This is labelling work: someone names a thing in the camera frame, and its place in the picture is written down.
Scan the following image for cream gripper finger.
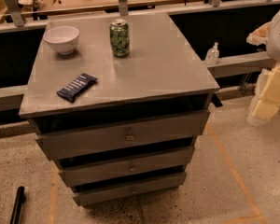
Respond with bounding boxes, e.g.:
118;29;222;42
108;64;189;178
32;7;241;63
251;63;280;120

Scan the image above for green soda can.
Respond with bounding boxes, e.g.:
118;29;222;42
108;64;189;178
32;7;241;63
109;19;130;57

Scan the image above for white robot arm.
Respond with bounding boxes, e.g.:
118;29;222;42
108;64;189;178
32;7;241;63
246;10;280;125

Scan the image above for dark blue rxbar wrapper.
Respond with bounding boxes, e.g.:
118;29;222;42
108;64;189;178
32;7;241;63
57;73;98;103

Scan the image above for clear sanitizer pump bottle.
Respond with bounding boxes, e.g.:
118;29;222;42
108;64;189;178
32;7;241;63
205;42;219;65

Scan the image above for grey drawer cabinet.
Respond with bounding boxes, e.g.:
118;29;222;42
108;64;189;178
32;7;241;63
20;13;218;195

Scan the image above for middle grey drawer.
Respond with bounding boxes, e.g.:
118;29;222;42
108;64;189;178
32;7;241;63
59;146;193;187

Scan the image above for grey drawer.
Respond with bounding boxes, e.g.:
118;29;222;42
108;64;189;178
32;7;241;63
73;172;187;206
36;110;209;160
59;146;193;187

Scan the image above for bottom grey drawer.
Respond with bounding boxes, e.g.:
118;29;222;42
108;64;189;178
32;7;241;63
73;172;187;206

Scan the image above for white ceramic bowl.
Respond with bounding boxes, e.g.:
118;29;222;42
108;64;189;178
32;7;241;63
43;26;80;54

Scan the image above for top grey drawer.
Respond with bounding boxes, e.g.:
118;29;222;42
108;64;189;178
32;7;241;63
36;110;209;160

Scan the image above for metal railing frame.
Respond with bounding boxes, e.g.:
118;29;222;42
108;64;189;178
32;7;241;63
0;0;280;114

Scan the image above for black cylindrical post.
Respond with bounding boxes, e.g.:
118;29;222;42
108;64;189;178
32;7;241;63
10;186;25;224

